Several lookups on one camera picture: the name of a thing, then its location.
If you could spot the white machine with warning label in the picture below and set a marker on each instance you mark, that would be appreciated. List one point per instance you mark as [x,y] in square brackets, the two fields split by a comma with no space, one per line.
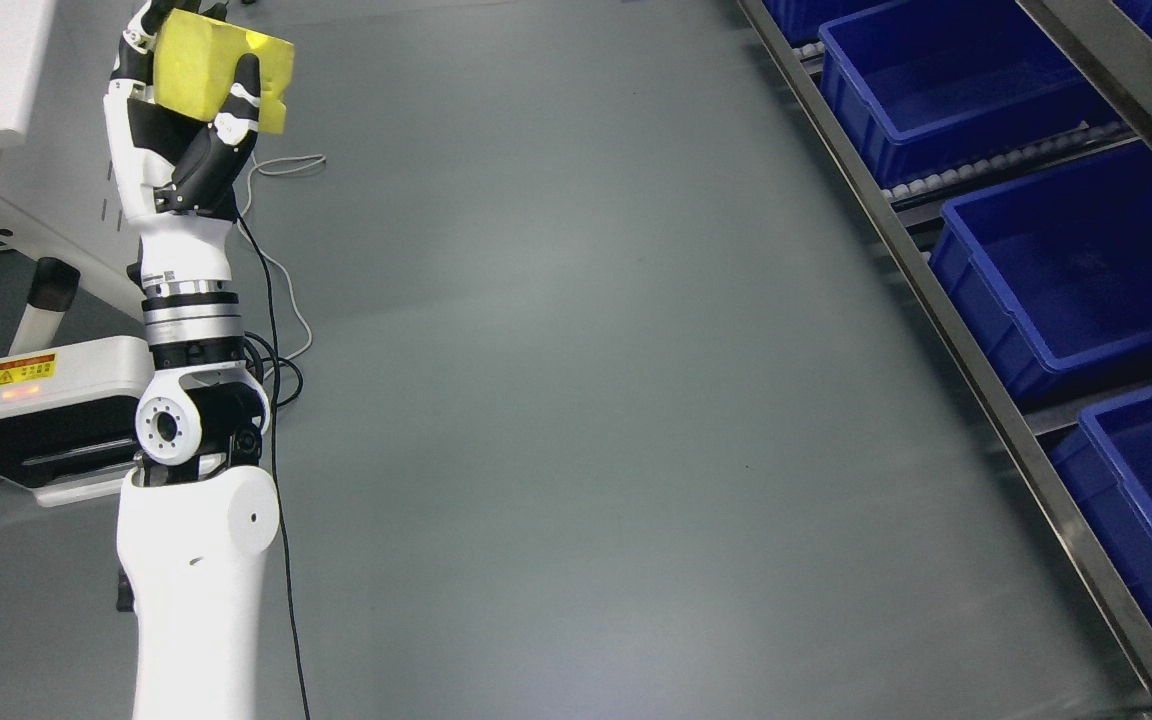
[66,411]

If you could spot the metal roller shelf rack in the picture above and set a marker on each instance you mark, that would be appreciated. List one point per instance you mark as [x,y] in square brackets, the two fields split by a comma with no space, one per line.
[1007,167]

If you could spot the blue plastic bin middle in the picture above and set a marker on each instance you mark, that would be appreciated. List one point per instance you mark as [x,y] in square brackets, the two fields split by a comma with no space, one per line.
[1052,274]

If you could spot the yellow foam block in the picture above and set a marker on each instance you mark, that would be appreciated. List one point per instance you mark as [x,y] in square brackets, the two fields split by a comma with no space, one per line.
[195,58]

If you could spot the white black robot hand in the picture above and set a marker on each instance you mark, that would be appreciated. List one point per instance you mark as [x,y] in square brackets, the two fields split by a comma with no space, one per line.
[166,165]

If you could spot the white cabinet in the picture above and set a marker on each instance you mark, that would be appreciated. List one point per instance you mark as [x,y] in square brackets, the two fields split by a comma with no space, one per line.
[57,194]

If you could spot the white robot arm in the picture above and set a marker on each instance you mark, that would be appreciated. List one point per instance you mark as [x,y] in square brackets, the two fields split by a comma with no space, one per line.
[197,514]

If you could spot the blue plastic bin upper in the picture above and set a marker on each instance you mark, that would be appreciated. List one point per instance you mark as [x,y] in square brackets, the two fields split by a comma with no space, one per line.
[925,86]

